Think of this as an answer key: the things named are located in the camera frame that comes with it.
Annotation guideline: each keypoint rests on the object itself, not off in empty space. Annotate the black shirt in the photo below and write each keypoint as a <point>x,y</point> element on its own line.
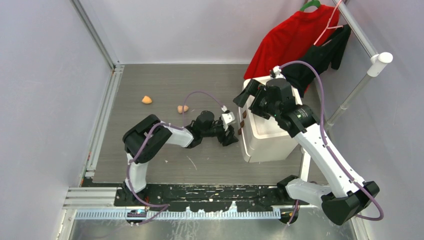
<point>328,54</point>

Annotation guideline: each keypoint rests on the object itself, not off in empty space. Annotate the red shirt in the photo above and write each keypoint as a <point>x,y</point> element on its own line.
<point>290,40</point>

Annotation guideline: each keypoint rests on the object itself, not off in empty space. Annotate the green hanger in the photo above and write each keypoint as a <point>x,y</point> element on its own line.
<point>310,3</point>

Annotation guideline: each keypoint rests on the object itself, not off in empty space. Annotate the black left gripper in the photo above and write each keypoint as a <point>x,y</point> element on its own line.
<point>230,139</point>

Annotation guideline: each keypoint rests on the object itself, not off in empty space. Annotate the aluminium frame rail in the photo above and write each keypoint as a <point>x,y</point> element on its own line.
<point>87,80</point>

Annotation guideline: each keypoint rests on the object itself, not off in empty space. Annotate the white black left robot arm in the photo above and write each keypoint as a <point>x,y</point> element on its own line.
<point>143,141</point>

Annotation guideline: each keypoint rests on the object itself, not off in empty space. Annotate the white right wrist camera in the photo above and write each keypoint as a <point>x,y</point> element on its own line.
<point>276,73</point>

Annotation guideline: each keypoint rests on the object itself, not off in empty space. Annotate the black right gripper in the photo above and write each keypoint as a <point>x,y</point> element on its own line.
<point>253,89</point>

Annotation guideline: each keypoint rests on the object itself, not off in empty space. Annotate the white drawer cabinet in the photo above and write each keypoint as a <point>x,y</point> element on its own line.
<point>262,140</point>

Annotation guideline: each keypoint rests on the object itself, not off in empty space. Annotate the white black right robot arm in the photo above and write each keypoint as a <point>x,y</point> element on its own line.
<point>347,193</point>

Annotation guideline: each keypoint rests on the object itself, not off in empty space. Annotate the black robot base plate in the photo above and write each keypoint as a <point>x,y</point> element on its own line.
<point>209,198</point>

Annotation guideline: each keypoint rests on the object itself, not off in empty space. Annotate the orange makeup sponge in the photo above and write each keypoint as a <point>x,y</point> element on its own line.
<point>146,100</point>

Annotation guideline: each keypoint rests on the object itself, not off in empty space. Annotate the metal clothes rack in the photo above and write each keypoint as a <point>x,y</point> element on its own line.
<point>350,91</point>

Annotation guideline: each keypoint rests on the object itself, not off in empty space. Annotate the pink hanger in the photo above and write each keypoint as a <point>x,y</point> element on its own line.
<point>328,27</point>

